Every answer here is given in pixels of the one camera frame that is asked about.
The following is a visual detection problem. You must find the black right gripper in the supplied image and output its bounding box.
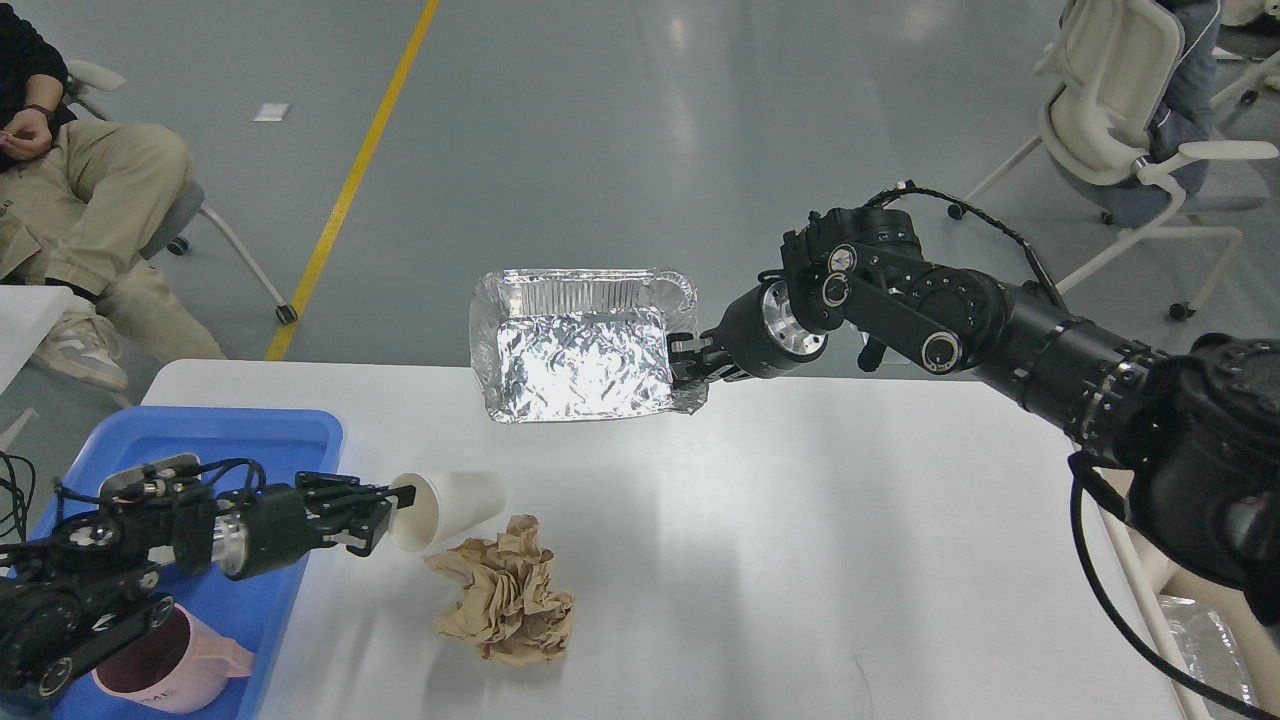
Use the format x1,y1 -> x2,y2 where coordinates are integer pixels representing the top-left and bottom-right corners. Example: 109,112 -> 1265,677
666,281 -> 826,389

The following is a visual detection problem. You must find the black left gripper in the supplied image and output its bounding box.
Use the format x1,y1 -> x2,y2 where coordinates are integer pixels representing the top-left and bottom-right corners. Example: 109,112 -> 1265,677
211,471 -> 416,582

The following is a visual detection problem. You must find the white paper cup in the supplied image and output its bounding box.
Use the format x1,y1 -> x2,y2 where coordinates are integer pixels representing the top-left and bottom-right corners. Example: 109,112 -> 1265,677
388,470 -> 506,552

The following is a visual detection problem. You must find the aluminium foil tray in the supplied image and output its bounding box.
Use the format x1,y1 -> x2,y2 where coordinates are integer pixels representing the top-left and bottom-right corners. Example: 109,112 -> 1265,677
468,269 -> 708,424

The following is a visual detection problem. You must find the brown paper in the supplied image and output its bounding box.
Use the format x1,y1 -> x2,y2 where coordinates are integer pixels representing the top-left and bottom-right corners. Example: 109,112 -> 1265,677
425,514 -> 576,667

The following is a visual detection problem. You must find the pink mug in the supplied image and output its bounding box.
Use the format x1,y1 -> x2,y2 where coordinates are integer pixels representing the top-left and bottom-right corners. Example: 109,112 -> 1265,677
91,603 -> 256,714

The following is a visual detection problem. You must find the stainless steel rectangular tin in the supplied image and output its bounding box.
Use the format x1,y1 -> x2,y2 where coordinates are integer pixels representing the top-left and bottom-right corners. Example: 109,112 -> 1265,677
99,454 -> 201,501

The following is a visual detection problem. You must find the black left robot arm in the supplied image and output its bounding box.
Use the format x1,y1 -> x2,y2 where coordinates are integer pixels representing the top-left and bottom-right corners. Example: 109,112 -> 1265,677
1,454 -> 417,715

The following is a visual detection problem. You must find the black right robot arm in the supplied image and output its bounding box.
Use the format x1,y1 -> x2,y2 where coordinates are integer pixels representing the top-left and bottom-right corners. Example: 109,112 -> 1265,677
667,181 -> 1279,719

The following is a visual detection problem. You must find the blue plastic tray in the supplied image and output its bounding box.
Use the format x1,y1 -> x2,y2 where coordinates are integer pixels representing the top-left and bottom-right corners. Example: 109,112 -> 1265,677
29,406 -> 344,719

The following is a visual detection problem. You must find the white side table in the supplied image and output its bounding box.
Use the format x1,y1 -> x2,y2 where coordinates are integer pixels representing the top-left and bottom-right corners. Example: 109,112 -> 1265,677
1,284 -> 74,393

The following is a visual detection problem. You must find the seated person in khaki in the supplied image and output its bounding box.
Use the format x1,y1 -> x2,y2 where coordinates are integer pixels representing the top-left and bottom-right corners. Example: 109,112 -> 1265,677
1,4 -> 224,392

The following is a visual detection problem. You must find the beige plastic bin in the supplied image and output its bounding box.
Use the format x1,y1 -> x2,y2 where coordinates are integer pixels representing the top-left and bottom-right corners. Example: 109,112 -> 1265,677
1068,446 -> 1277,719

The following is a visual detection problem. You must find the white office chair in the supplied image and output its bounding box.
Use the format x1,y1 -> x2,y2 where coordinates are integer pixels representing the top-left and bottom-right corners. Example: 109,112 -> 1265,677
948,1 -> 1277,320

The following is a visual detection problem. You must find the grey office chair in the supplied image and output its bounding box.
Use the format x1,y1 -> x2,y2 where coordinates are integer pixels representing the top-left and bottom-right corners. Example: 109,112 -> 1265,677
65,60 -> 300,325

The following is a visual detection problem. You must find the seated person in blue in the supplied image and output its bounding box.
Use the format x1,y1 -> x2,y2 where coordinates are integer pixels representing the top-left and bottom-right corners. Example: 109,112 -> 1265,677
1060,0 -> 1222,227

